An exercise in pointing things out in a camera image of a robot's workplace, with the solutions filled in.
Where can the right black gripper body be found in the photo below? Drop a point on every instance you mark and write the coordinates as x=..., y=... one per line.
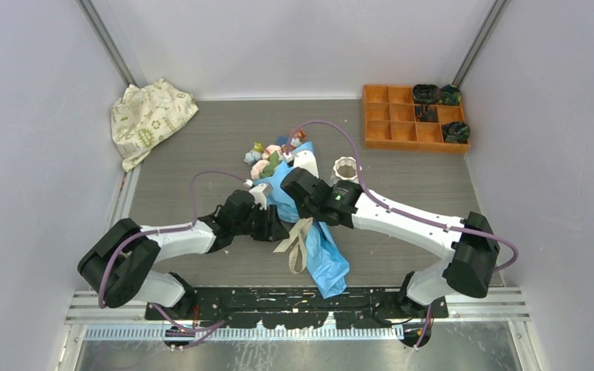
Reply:
x=305, y=212

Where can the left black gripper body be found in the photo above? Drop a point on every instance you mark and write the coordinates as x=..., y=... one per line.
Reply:
x=262, y=226

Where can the beige printed ribbon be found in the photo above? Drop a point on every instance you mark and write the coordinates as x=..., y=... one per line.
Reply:
x=295, y=245

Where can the artificial flower bunch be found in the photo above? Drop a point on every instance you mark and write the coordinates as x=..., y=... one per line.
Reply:
x=271, y=153

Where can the blue wrapping paper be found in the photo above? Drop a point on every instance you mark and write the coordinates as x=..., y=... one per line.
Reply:
x=310, y=243

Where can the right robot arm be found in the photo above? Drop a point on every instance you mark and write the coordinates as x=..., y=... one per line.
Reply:
x=467, y=255

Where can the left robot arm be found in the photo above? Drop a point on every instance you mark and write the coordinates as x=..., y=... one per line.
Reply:
x=120, y=265

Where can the white ribbed vase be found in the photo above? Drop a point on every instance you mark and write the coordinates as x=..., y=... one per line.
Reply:
x=345, y=169

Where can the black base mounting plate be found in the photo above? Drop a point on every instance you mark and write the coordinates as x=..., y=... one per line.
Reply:
x=296, y=308

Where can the orange compartment tray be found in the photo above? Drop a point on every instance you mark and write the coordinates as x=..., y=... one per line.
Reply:
x=389, y=122

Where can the dark fabric piece middle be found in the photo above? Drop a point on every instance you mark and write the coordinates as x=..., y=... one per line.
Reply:
x=426, y=113

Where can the dark rolled fabric top-left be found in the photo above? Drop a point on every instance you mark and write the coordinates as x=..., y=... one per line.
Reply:
x=426, y=94

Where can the dark rolled fabric bottom-right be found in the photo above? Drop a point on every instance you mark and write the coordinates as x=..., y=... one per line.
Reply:
x=457, y=132

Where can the cream patterned cloth bag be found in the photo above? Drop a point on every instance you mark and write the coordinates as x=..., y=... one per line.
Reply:
x=146, y=116

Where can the dark rolled fabric top-right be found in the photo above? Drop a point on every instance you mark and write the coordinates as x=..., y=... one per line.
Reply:
x=450, y=95

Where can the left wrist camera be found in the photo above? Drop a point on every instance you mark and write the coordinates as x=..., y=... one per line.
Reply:
x=259, y=192

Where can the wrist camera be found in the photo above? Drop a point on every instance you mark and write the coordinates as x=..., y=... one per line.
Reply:
x=302, y=159
x=259, y=192

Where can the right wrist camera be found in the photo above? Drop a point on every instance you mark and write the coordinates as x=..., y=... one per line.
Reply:
x=302, y=159

